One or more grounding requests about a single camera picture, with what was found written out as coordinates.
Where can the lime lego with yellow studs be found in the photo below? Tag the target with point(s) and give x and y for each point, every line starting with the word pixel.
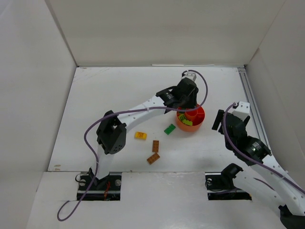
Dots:
pixel 181 117

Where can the small lime lego brick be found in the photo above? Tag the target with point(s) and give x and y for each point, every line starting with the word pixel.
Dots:
pixel 187 122

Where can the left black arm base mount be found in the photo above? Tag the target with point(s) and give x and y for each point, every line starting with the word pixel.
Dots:
pixel 106 189

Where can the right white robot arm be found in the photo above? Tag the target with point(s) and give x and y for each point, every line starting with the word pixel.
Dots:
pixel 278 191

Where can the yellow curved lego brick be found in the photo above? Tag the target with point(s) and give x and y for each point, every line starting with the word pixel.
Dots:
pixel 140 135

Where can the aluminium rail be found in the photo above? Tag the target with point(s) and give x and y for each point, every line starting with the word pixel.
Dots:
pixel 253 106

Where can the brown lego plate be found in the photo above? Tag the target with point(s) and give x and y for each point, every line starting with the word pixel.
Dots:
pixel 153 158
pixel 155 146

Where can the orange round divided container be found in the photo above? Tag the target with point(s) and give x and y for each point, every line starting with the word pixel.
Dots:
pixel 197 117

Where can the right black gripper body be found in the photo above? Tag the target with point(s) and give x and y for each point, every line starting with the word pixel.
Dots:
pixel 220 119

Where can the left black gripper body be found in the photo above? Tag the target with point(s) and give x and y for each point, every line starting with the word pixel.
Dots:
pixel 188 99

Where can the green lego plate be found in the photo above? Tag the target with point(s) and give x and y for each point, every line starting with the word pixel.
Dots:
pixel 170 129

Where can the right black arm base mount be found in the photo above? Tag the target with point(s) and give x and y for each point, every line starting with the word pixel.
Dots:
pixel 220 185

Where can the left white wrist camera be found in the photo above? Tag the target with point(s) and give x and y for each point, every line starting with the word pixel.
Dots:
pixel 189 75

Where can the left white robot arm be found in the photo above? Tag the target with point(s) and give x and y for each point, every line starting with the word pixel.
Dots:
pixel 111 133

